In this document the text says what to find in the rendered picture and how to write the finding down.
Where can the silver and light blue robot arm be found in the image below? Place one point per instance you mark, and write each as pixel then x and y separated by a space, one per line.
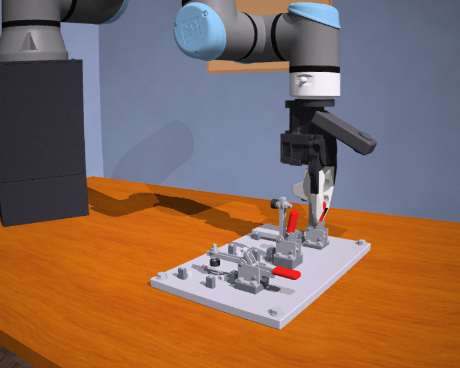
pixel 308 36

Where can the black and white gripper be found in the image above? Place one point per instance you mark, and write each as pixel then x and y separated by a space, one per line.
pixel 312 146

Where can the grey toggle clamp with red handle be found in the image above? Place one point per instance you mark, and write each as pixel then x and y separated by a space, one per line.
pixel 254 277
pixel 315 238

